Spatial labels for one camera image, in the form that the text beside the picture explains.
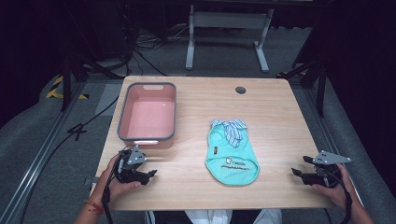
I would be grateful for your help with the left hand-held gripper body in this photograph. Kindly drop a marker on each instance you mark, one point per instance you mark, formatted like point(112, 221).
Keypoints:
point(130, 172)

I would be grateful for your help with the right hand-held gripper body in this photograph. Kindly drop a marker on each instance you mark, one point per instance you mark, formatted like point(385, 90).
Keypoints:
point(327, 179)

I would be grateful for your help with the teal pet shirt striped collar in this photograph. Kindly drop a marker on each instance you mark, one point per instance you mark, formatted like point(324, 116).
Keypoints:
point(232, 155)

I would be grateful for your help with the person's right hand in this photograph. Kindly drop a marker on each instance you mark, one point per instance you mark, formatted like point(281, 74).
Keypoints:
point(341, 194)

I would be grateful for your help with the person's left hand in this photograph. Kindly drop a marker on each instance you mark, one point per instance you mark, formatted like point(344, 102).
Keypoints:
point(107, 189)

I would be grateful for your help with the small grey clamp plate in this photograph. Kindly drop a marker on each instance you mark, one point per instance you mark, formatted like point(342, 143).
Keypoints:
point(90, 181)

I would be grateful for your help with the pink plastic basin grey rim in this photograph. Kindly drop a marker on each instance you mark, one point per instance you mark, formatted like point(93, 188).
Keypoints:
point(151, 118)

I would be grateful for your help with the black metal stand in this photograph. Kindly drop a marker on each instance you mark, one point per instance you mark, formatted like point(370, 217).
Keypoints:
point(320, 90)
point(67, 84)

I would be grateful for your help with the person's white clothing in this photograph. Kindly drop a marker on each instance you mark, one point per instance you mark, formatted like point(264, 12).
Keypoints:
point(208, 216)

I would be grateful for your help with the yellow black floor tape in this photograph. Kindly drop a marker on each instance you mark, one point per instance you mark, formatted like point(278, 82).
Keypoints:
point(53, 92)

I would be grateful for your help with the white metal desk frame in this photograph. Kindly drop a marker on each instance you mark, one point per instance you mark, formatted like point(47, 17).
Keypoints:
point(229, 20)

